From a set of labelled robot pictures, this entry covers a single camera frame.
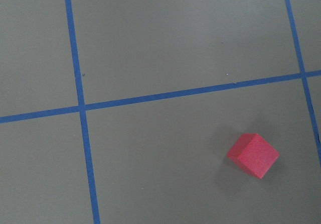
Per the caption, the red block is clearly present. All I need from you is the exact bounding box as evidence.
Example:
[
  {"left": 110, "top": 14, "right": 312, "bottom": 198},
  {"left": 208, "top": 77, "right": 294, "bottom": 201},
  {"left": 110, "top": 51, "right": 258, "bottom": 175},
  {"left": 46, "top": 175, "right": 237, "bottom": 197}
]
[{"left": 227, "top": 133, "right": 279, "bottom": 179}]

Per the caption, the brown paper table mat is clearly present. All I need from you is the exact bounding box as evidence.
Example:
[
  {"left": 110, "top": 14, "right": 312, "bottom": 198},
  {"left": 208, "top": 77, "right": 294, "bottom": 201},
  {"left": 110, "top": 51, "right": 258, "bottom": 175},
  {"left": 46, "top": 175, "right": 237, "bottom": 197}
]
[{"left": 1, "top": 0, "right": 320, "bottom": 223}]

